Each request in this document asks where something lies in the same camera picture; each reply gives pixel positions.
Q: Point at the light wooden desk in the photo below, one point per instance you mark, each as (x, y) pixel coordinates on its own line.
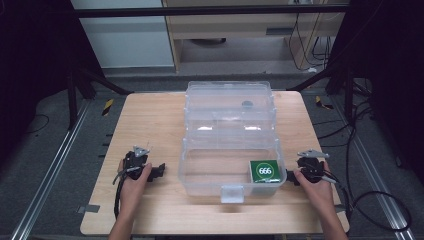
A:
(233, 28)

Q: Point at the small green box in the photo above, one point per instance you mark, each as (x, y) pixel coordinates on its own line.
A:
(265, 171)

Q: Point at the small grey round disc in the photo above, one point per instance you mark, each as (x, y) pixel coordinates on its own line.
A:
(247, 104)

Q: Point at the yellow black floor tape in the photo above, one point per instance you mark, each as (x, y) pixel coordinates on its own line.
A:
(322, 103)
(107, 107)

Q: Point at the black curtain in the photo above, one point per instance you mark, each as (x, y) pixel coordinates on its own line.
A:
(393, 83)
(33, 66)

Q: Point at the person's right hand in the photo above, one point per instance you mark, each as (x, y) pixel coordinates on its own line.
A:
(316, 195)

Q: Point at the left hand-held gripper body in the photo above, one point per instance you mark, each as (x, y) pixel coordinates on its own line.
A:
(134, 160)

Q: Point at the black metal stand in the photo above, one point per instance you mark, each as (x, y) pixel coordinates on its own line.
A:
(348, 96)
(72, 100)

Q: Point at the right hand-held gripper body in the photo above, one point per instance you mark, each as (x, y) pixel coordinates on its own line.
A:
(311, 168)

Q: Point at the aluminium floor rail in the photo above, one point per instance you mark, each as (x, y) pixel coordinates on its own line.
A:
(50, 170)
(376, 180)

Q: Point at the black horizontal frame bar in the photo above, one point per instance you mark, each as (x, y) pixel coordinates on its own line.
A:
(200, 12)

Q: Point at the person's left hand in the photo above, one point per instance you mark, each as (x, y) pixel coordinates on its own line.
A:
(132, 191)

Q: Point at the white cabinet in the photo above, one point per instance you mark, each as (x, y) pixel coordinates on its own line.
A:
(126, 40)

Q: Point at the grey tape strip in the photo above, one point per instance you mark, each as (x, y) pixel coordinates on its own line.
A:
(88, 209)

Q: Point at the clear plastic storage box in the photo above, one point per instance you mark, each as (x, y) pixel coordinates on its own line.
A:
(230, 140)

